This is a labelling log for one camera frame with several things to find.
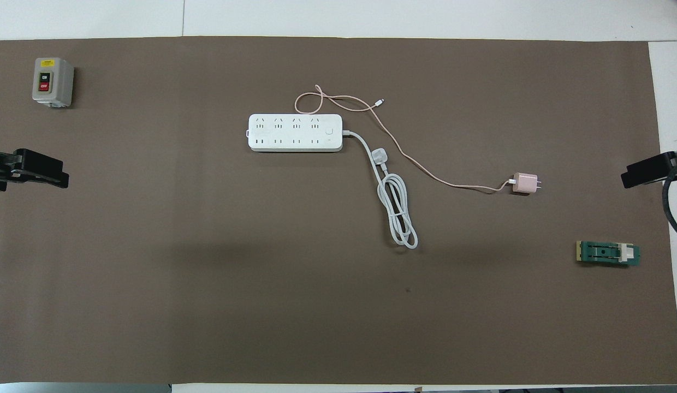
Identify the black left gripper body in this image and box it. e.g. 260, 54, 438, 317
0, 150, 14, 192

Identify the pink charger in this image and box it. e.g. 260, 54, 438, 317
512, 172, 541, 195

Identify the pink charging cable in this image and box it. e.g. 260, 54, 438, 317
294, 85, 516, 193

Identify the white power strip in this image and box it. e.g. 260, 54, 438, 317
248, 114, 343, 153

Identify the green circuit board module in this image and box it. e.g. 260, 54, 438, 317
576, 240, 641, 268

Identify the brown table mat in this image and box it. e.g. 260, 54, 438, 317
0, 36, 677, 385

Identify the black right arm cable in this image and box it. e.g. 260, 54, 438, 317
662, 164, 677, 242

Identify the grey on-off switch box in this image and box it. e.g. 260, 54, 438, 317
32, 57, 75, 108

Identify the white power cord with plug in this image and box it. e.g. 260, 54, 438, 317
342, 130, 419, 250

